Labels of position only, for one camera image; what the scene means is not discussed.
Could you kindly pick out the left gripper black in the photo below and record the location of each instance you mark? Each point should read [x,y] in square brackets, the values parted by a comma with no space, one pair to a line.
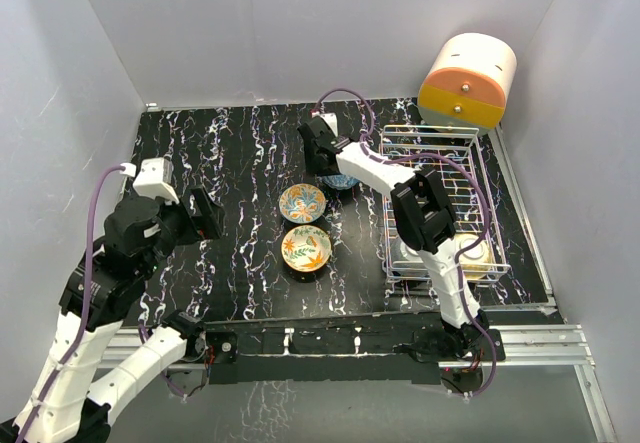
[209,222]

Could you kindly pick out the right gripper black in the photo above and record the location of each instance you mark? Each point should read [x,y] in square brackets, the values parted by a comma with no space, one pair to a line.
[312,165]

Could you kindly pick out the blue patterned bowl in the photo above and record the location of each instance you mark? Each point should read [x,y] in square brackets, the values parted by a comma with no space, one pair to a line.
[339,181]

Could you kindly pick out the red rimmed grey bowl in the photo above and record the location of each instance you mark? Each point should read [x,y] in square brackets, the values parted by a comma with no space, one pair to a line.
[405,262]

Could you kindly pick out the yellow dotted bowl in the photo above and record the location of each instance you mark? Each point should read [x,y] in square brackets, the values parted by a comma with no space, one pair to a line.
[476,262]

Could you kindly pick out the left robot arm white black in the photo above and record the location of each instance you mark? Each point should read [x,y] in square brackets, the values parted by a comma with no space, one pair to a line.
[69,403]

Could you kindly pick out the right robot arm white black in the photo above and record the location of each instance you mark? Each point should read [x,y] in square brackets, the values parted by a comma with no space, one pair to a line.
[424,217]

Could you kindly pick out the orange blue floral bowl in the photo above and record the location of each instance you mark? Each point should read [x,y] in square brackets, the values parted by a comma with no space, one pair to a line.
[302,203]

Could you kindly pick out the orange green leaf bowl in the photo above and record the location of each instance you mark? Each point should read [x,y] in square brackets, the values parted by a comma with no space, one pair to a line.
[306,248]

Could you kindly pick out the pink yellow drawer cabinet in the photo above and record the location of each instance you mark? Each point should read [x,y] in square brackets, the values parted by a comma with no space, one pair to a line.
[469,83]

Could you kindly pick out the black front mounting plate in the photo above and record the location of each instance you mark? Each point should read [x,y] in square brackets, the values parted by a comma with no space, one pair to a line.
[411,346]

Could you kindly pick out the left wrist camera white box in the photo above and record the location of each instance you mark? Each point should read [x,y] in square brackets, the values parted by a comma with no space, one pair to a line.
[154,180]

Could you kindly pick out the white wire dish rack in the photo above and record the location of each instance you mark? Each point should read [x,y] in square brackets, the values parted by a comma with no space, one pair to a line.
[461,145]

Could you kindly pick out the aluminium frame rail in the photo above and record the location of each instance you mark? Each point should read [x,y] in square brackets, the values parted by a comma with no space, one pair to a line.
[529,344]

